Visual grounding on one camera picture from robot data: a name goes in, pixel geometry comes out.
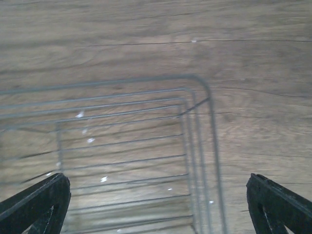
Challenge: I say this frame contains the wire dish rack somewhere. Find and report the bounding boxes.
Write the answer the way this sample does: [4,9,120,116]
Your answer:
[0,75,229,234]

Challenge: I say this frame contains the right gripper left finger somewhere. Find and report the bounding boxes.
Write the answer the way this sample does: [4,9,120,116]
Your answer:
[0,173,71,234]

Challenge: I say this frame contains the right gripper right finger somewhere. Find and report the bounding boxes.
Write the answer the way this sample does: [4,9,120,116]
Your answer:
[246,174,312,234]

